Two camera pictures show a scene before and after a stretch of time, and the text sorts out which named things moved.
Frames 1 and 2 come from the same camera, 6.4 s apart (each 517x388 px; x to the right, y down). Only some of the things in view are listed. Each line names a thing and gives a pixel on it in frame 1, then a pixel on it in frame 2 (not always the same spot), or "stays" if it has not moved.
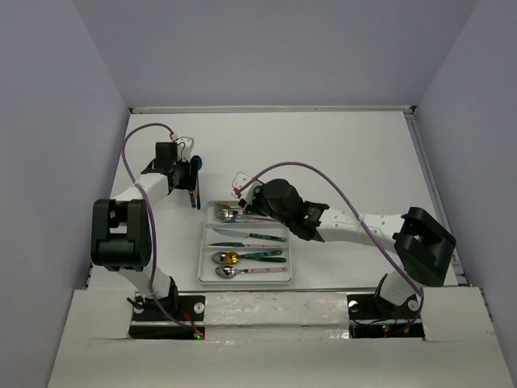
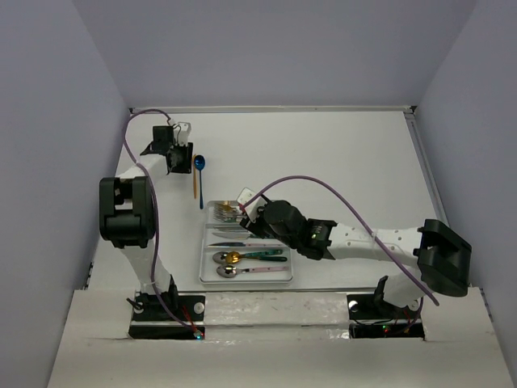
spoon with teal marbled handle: [221, 256] stays
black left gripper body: [185, 180] → [183, 158]
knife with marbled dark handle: [192, 199] → [234, 235]
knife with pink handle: [241, 245] stays
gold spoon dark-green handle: [233, 258] stays
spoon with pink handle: [229, 272] stays
